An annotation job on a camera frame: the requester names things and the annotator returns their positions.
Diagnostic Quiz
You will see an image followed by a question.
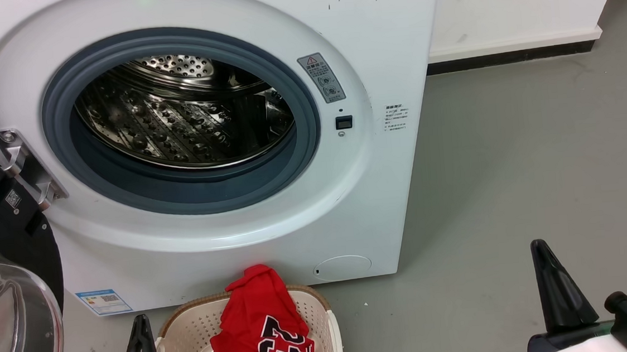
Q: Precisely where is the black wall baseboard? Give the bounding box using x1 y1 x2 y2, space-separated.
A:
425 40 599 76

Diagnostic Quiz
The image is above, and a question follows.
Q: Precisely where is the grey warning sticker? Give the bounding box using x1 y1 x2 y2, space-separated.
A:
297 51 347 106

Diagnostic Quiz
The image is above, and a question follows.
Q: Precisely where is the small printed text sticker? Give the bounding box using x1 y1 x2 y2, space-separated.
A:
383 103 411 133

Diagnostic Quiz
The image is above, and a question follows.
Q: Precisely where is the white front-load washing machine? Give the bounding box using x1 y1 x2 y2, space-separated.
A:
0 0 465 324

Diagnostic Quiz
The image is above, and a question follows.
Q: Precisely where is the stainless steel washing machine drum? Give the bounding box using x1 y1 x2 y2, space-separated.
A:
71 45 298 179

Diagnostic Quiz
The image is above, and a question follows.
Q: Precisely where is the cream perforated laundry basket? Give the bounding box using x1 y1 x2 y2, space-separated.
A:
151 282 344 352

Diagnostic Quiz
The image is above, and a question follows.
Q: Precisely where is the round white filter cover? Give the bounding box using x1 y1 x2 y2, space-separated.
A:
313 253 374 283

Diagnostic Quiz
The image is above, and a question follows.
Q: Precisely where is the red jersey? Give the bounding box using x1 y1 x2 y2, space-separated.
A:
194 260 324 352

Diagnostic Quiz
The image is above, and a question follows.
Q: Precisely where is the blue energy label sticker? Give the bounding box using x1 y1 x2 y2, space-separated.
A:
75 287 133 318

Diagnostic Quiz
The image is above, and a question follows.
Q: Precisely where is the grey rubber door gasket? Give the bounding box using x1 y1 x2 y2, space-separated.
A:
35 16 327 227

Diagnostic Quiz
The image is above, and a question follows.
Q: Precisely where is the metal door hinge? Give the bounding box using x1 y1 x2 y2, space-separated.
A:
0 125 69 214

